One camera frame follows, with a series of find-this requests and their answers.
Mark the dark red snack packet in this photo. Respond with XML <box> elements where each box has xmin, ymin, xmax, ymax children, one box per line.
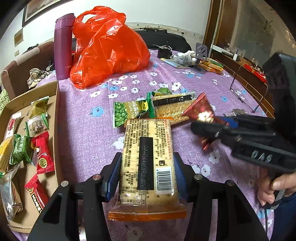
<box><xmin>181</xmin><ymin>92</ymin><xmax>230</xmax><ymax>152</ymax></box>

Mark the orange-edged cracker pack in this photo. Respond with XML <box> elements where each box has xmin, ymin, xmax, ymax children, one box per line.
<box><xmin>108</xmin><ymin>118</ymin><xmax>187</xmax><ymax>221</ymax></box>

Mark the clear green-edged snack packet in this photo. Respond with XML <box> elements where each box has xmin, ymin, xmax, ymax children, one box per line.
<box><xmin>25</xmin><ymin>113</ymin><xmax>49</xmax><ymax>137</ymax></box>

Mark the green peas snack packet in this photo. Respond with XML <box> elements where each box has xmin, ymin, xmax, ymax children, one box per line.
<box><xmin>10</xmin><ymin>134</ymin><xmax>33</xmax><ymax>165</ymax></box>

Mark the white red candy packet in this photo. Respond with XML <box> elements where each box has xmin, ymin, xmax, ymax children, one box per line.
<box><xmin>5</xmin><ymin>112</ymin><xmax>22</xmax><ymax>139</ymax></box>

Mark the yellow Weidan cracker pack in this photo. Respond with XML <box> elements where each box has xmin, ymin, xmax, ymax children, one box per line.
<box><xmin>0</xmin><ymin>136</ymin><xmax>14</xmax><ymax>177</ymax></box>

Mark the person's right hand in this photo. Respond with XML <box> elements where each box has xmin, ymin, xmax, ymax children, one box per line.
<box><xmin>256</xmin><ymin>170</ymin><xmax>296</xmax><ymax>207</ymax></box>

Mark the purple floral tablecloth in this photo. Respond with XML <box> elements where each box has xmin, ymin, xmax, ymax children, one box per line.
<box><xmin>14</xmin><ymin>48</ymin><xmax>276</xmax><ymax>241</ymax></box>

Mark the green-edged cracker pack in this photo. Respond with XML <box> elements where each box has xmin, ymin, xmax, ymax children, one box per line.
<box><xmin>147</xmin><ymin>91</ymin><xmax>196</xmax><ymax>125</ymax></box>

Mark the orange cracker packs far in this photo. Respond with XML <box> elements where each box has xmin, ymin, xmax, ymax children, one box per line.
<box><xmin>198</xmin><ymin>58</ymin><xmax>224</xmax><ymax>75</ymax></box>

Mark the red round-logo snack packet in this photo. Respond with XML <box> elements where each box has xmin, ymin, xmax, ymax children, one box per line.
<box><xmin>31</xmin><ymin>131</ymin><xmax>55</xmax><ymax>175</ymax></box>

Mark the booklet with plastic bag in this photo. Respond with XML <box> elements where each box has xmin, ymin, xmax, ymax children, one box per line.
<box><xmin>161</xmin><ymin>51</ymin><xmax>197</xmax><ymax>69</ymax></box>

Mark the cardboard tray box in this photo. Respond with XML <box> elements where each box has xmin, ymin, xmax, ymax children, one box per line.
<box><xmin>0</xmin><ymin>80</ymin><xmax>65</xmax><ymax>234</ymax></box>

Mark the grey phone stand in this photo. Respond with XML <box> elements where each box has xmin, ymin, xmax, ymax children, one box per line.
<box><xmin>194</xmin><ymin>43</ymin><xmax>208</xmax><ymax>72</ymax></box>

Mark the wooden sideboard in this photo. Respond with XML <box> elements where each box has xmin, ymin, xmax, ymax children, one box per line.
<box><xmin>205</xmin><ymin>1</ymin><xmax>295</xmax><ymax>118</ymax></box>

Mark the black small box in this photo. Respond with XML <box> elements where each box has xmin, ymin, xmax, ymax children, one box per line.
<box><xmin>154</xmin><ymin>45</ymin><xmax>174</xmax><ymax>59</ymax></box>

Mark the black leather sofa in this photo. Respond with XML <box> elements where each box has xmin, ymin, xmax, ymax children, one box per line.
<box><xmin>71</xmin><ymin>27</ymin><xmax>193</xmax><ymax>54</ymax></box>

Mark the olive green snack packet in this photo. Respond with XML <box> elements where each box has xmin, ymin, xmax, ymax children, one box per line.
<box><xmin>30</xmin><ymin>96</ymin><xmax>49</xmax><ymax>118</ymax></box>

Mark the silver foil packet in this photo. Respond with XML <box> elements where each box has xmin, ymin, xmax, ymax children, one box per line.
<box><xmin>1</xmin><ymin>164</ymin><xmax>23</xmax><ymax>221</ymax></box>

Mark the striped cloth on sofa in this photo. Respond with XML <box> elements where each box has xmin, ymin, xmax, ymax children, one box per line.
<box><xmin>27</xmin><ymin>68</ymin><xmax>51</xmax><ymax>90</ymax></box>

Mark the orange plastic bag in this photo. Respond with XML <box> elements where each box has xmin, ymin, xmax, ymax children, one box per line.
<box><xmin>70</xmin><ymin>6</ymin><xmax>151</xmax><ymax>89</ymax></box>

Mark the green patterned blanket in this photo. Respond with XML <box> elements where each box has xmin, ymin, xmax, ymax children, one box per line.
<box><xmin>0</xmin><ymin>89</ymin><xmax>10</xmax><ymax>114</ymax></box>

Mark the brown armchair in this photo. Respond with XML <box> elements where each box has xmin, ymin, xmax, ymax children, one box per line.
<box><xmin>1</xmin><ymin>41</ymin><xmax>54</xmax><ymax>100</ymax></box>

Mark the purple thermos bottle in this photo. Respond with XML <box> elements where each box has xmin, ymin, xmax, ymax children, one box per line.
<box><xmin>54</xmin><ymin>13</ymin><xmax>75</xmax><ymax>80</ymax></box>

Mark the framed painting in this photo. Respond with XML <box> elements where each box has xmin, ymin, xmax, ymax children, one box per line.
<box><xmin>22</xmin><ymin>0</ymin><xmax>70</xmax><ymax>27</ymax></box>

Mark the wall certificate plaque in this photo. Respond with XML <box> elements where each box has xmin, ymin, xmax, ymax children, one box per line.
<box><xmin>14</xmin><ymin>28</ymin><xmax>23</xmax><ymax>47</ymax></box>

